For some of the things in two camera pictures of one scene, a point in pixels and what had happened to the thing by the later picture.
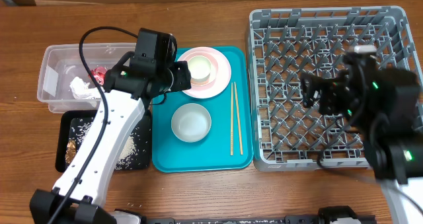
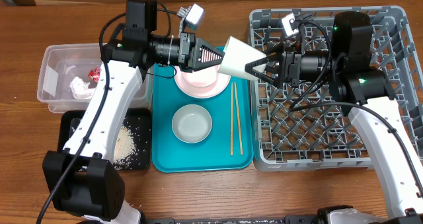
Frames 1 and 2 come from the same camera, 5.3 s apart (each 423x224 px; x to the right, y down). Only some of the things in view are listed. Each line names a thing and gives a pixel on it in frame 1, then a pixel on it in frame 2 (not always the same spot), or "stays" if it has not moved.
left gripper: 182,69 → 189,40
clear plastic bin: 63,83 stays
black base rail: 327,215 stays
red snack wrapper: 99,74 stays
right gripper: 315,94 → 290,68
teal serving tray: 229,145 stays
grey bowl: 191,122 stays
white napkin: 80,90 stays
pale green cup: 200,69 → 237,55
